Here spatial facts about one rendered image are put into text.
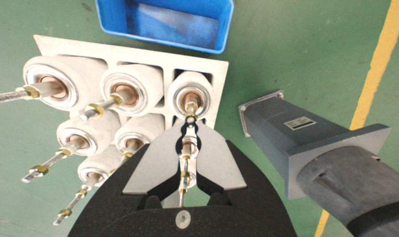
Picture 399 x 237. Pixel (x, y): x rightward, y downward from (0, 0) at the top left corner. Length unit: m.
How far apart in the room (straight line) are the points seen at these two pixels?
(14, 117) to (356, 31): 1.37
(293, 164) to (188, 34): 0.46
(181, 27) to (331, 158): 0.50
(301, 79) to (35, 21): 0.93
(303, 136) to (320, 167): 0.07
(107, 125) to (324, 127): 0.52
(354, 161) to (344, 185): 0.05
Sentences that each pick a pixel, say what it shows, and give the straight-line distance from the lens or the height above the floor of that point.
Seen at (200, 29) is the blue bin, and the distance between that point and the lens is 0.46.
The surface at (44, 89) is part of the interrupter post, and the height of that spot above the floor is 0.27.
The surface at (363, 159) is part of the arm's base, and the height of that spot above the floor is 0.33.
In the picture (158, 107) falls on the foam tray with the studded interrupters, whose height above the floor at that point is 0.18.
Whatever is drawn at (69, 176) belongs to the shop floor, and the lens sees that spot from 1.06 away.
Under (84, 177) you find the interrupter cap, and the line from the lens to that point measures 0.45.
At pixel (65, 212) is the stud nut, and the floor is 0.33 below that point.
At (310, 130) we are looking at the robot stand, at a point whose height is 0.25.
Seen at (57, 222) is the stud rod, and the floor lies 0.35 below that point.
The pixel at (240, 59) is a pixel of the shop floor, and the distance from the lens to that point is 0.49.
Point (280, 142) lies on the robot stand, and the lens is 0.36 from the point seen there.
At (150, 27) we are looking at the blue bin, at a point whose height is 0.00.
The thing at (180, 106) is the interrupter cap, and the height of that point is 0.25.
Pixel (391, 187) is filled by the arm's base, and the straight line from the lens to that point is 0.35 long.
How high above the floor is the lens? 0.45
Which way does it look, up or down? 62 degrees down
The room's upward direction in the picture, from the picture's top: 174 degrees clockwise
